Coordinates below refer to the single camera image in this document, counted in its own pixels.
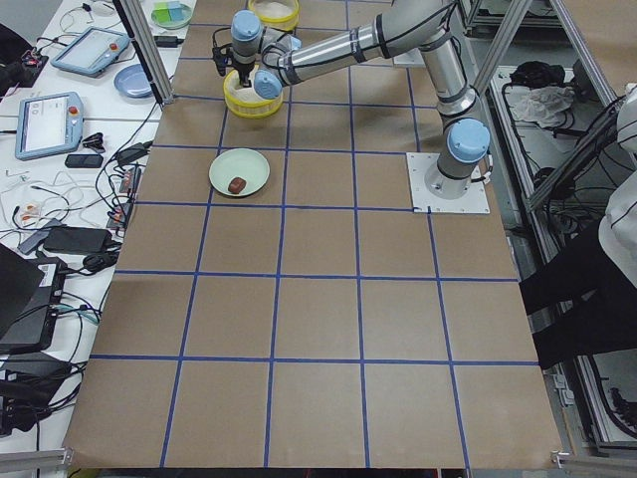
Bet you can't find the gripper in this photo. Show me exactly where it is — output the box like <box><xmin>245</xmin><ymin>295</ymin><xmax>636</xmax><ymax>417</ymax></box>
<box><xmin>234</xmin><ymin>61</ymin><xmax>255</xmax><ymax>84</ymax></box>

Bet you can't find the yellow bamboo steamer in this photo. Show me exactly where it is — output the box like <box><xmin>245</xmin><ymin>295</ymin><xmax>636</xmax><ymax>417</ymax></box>
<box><xmin>248</xmin><ymin>0</ymin><xmax>300</xmax><ymax>31</ymax></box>
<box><xmin>223</xmin><ymin>70</ymin><xmax>283</xmax><ymax>120</ymax></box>

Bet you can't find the brown bun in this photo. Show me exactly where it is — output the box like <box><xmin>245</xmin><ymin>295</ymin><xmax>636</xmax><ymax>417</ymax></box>
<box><xmin>227</xmin><ymin>176</ymin><xmax>247</xmax><ymax>195</ymax></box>

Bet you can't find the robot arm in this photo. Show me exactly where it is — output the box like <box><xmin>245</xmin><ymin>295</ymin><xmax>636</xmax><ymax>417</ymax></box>
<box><xmin>213</xmin><ymin>1</ymin><xmax>490</xmax><ymax>181</ymax></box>

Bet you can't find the black power adapter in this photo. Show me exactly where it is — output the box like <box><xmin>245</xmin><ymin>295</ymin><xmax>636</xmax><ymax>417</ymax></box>
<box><xmin>153</xmin><ymin>35</ymin><xmax>183</xmax><ymax>48</ymax></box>

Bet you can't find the green plate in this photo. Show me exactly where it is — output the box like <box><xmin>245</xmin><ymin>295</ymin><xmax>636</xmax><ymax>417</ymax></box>
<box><xmin>209</xmin><ymin>148</ymin><xmax>271</xmax><ymax>197</ymax></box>

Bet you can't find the green bowl with sponges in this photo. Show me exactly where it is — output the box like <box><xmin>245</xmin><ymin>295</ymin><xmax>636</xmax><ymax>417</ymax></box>
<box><xmin>150</xmin><ymin>1</ymin><xmax>193</xmax><ymax>30</ymax></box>

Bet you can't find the blue plate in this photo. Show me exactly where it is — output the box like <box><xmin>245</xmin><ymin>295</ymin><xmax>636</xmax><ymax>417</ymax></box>
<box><xmin>113</xmin><ymin>64</ymin><xmax>153</xmax><ymax>99</ymax></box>

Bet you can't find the upper teach pendant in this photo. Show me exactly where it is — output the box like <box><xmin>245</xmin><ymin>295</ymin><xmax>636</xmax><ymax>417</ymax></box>
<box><xmin>51</xmin><ymin>27</ymin><xmax>130</xmax><ymax>78</ymax></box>

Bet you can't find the teach pendant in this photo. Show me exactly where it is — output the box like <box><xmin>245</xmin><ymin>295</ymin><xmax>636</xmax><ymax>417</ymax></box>
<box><xmin>15</xmin><ymin>92</ymin><xmax>84</xmax><ymax>160</ymax></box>
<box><xmin>51</xmin><ymin>27</ymin><xmax>130</xmax><ymax>78</ymax></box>

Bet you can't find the lower teach pendant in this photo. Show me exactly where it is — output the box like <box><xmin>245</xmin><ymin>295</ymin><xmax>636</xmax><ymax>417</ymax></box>
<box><xmin>15</xmin><ymin>92</ymin><xmax>84</xmax><ymax>160</ymax></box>

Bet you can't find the black laptop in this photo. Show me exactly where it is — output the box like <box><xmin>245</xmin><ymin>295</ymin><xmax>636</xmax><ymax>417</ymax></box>
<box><xmin>1</xmin><ymin>246</ymin><xmax>67</xmax><ymax>355</ymax></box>

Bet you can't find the person in white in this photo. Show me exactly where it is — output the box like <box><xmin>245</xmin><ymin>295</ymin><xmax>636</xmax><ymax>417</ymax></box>
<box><xmin>520</xmin><ymin>94</ymin><xmax>637</xmax><ymax>369</ymax></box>

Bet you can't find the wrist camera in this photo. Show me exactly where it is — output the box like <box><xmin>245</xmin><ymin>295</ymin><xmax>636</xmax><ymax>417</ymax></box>
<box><xmin>212</xmin><ymin>43</ymin><xmax>234</xmax><ymax>77</ymax></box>

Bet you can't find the aluminium frame post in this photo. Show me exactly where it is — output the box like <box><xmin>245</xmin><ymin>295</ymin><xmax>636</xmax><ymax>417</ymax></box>
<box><xmin>113</xmin><ymin>0</ymin><xmax>174</xmax><ymax>108</ymax></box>

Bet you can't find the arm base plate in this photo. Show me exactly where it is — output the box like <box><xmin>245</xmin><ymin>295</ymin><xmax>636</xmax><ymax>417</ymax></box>
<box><xmin>406</xmin><ymin>152</ymin><xmax>491</xmax><ymax>214</ymax></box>
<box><xmin>392</xmin><ymin>48</ymin><xmax>426</xmax><ymax>69</ymax></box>

